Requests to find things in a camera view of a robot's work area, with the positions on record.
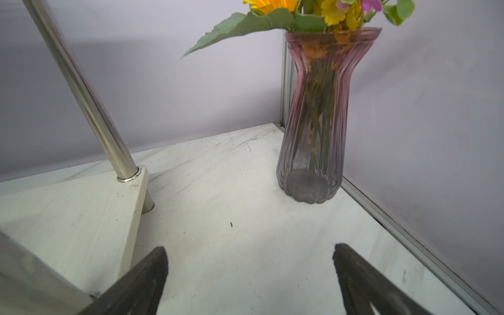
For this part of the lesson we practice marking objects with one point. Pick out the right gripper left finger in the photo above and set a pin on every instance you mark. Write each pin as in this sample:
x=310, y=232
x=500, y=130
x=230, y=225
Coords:
x=139, y=291

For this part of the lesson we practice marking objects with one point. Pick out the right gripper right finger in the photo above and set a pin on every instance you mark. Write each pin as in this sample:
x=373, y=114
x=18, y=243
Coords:
x=365, y=290

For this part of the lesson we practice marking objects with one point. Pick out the white two-tier shelf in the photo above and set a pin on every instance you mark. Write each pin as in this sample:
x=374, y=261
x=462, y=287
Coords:
x=64, y=245

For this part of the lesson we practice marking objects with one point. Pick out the sunflower bouquet in dark vase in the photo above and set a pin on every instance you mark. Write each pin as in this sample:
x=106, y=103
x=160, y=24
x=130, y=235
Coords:
x=326, y=40

